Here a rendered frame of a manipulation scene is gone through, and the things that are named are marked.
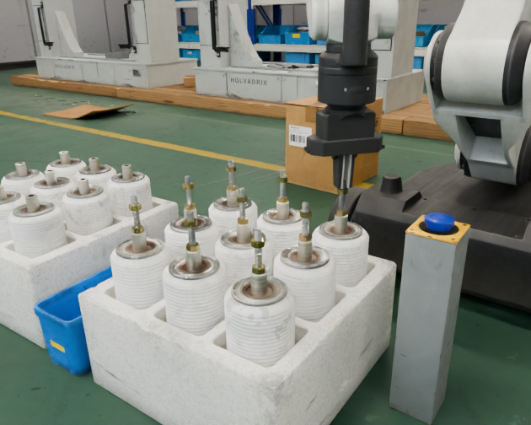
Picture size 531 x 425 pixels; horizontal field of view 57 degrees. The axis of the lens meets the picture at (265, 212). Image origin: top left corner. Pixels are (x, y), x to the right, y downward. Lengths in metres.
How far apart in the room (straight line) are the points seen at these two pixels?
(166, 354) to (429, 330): 0.38
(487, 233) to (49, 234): 0.85
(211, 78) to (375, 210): 2.50
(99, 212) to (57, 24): 4.21
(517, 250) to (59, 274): 0.87
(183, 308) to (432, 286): 0.35
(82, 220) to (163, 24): 3.15
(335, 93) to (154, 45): 3.37
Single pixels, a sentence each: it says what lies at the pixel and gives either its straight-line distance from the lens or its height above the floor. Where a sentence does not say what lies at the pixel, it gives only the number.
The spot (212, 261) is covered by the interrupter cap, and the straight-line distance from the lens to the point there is 0.74.
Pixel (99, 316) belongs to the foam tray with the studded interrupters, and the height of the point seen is 0.16.
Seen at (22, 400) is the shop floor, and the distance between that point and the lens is 0.98.
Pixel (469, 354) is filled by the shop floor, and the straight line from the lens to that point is 1.03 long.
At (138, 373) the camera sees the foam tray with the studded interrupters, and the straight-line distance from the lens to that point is 0.83.
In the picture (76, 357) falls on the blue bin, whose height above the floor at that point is 0.04.
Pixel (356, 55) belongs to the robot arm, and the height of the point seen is 0.54.
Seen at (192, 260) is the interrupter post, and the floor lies 0.27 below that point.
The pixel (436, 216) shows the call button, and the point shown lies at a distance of 0.73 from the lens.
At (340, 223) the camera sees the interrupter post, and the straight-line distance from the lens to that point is 0.83.
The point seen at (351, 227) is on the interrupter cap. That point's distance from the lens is 0.86.
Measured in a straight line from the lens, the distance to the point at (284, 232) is 0.86.
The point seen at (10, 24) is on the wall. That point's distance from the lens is 7.47.
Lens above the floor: 0.59
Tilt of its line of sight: 22 degrees down
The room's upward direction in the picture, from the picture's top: 1 degrees counter-clockwise
